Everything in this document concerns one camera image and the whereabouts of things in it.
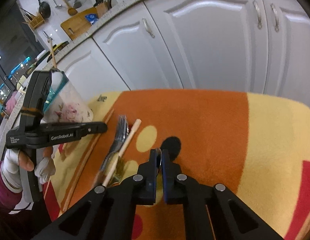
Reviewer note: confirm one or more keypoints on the wooden wall utensil holder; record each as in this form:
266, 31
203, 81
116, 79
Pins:
36, 22

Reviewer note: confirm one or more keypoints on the blue packet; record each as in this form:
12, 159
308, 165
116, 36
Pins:
91, 18

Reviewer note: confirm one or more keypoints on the wooden knife block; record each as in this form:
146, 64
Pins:
102, 7

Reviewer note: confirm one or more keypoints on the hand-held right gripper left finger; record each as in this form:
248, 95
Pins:
151, 170

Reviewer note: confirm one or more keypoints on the person's left hand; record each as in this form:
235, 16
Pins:
11, 165

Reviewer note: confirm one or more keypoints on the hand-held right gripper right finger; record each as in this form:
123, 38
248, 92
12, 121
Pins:
166, 177

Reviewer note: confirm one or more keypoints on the hanging black frying pan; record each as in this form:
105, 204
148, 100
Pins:
44, 9

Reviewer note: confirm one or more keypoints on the steel spoon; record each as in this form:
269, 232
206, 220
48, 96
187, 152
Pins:
158, 158

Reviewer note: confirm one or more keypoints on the brown wooden chopstick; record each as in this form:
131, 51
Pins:
82, 165
52, 55

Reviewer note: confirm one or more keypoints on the wooden cutting board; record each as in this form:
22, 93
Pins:
77, 24

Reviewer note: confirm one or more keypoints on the person's left forearm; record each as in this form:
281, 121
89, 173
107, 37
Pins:
4, 197

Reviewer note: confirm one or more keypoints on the hanging steel peeler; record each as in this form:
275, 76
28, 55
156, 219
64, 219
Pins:
46, 35

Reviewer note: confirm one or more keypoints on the hanging steel ladle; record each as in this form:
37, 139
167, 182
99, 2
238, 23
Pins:
54, 1

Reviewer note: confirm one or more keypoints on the floral utensil holder teal lid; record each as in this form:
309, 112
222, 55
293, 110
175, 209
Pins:
69, 105

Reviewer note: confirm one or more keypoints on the small gold-tined fork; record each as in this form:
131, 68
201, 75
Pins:
119, 170

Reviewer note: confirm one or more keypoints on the white cabinet door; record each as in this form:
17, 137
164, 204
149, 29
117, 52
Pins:
135, 55
89, 67
207, 42
295, 55

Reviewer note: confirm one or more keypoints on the hanging wooden spatula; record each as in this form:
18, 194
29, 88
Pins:
71, 10

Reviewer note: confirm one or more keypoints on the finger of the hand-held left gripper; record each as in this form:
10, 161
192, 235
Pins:
93, 129

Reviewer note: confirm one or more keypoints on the orange yellow printed mat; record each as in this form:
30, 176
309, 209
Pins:
207, 130

